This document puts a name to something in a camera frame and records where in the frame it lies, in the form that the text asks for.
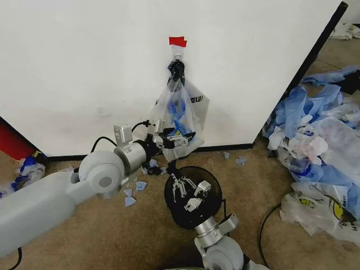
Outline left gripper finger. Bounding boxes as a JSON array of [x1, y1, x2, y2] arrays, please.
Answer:
[[165, 140, 195, 150], [165, 129, 198, 142]]

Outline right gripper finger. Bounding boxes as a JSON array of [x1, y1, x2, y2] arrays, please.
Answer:
[[181, 174, 197, 190], [167, 159, 188, 204]]

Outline translucent blue-printed garbage bag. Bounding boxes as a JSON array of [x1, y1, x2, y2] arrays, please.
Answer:
[[148, 80, 206, 161]]

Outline black round trash bin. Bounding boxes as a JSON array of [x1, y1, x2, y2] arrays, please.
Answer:
[[164, 165, 226, 229]]

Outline white black-printed plastic bag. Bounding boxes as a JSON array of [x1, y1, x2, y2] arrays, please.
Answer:
[[182, 81, 212, 147]]

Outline white yellow-printed plastic bag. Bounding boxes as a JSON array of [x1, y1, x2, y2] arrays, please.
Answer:
[[279, 181, 360, 245]]

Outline blue plastic bag heap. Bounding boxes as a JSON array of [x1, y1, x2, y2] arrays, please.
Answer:
[[263, 84, 344, 147]]

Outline flat blue plastic bag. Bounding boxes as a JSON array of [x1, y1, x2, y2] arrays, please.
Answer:
[[289, 159, 360, 194]]

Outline crumpled white plastic bag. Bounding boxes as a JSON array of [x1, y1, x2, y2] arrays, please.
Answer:
[[267, 125, 330, 167]]

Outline white and blue crumpled bag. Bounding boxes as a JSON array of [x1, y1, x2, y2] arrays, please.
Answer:
[[0, 153, 47, 198]]

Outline large translucent white bag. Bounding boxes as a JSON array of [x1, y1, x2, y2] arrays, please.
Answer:
[[316, 95, 360, 187]]

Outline white bag with yellow marks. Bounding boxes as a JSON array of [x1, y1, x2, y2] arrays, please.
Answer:
[[332, 23, 360, 41]]

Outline black plastic scraps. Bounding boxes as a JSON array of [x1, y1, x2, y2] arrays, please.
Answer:
[[147, 166, 169, 177]]

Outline black baseboard strip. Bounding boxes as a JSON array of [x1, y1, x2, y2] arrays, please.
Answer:
[[44, 143, 254, 163]]

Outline red tape strip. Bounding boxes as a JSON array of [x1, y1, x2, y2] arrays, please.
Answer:
[[168, 35, 188, 48]]

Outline red object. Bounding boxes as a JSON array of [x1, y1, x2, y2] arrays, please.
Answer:
[[0, 116, 38, 161]]

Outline long blue plastic sheet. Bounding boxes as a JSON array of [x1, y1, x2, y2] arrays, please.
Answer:
[[300, 65, 360, 86]]

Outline black cloth item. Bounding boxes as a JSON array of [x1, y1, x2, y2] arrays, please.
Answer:
[[341, 71, 360, 96]]

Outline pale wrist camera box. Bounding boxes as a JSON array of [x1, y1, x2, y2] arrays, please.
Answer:
[[148, 119, 166, 133], [193, 181, 212, 197]]

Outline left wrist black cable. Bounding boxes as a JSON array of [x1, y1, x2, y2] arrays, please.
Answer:
[[91, 120, 150, 154]]

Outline black floor cable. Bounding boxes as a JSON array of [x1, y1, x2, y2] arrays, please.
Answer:
[[259, 202, 284, 266]]

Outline black knotted bag handles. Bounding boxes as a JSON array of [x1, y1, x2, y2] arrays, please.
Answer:
[[165, 60, 187, 86]]

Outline clear adhesive wall hook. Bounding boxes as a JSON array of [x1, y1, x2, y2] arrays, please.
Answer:
[[171, 46, 185, 61]]

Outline thin black cable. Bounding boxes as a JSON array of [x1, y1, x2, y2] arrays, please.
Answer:
[[0, 246, 24, 268]]

